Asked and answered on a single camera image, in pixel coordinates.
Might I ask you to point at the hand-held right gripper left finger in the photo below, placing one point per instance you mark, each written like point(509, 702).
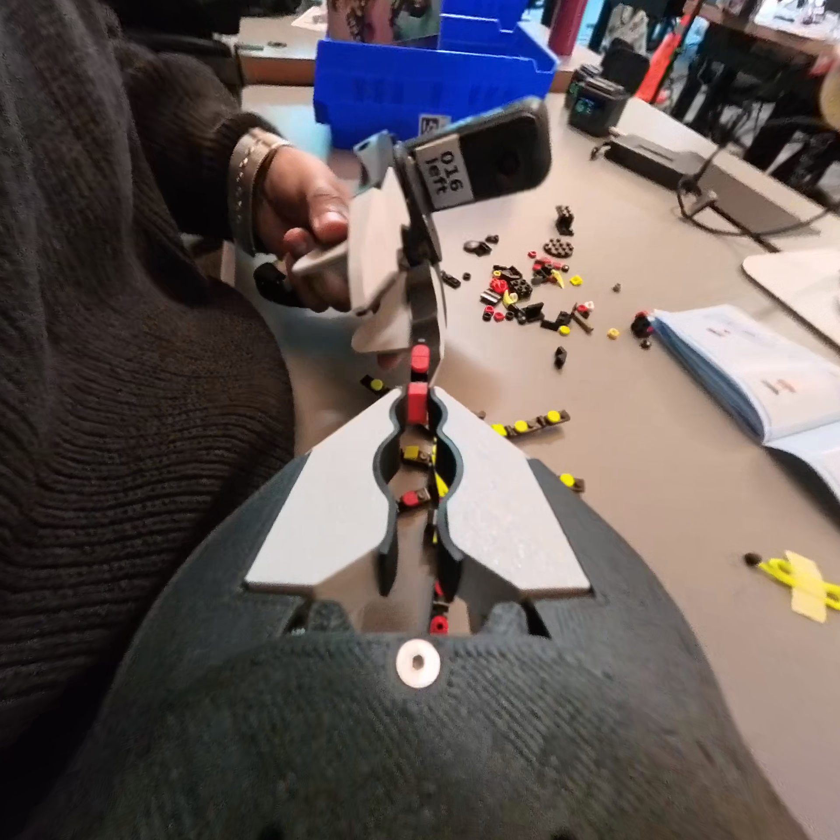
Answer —
point(321, 518)

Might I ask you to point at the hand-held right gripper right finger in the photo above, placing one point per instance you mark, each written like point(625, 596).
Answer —
point(518, 525)

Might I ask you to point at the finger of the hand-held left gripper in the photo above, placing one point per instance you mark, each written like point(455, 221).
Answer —
point(433, 308)
point(377, 262)

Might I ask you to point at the pile of lego pieces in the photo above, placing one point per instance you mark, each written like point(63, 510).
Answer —
point(525, 295)

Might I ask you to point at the black yellow lego spider model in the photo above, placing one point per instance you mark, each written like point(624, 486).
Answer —
point(525, 423)

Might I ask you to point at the light blue instruction booklet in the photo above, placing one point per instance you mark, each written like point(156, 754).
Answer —
point(741, 374)

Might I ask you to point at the person's left forearm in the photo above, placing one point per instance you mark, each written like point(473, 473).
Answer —
point(177, 131)

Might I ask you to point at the printed lego box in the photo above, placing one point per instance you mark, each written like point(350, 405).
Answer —
point(380, 19)

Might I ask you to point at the person's left hand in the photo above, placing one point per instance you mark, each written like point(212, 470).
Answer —
point(295, 197)

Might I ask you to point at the blue plastic bin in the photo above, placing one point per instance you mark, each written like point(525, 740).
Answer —
point(485, 26)
point(426, 85)

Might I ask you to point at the black charger device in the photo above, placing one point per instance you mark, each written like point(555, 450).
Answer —
point(597, 105)

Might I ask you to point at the red bottle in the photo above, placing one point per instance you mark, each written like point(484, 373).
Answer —
point(568, 26)

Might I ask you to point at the studded wristband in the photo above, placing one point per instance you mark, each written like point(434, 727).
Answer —
point(244, 190)

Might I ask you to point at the yellow tape piece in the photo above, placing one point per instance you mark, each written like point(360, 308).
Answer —
point(807, 590)

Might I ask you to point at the white desk stand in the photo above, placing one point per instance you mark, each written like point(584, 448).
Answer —
point(800, 289)

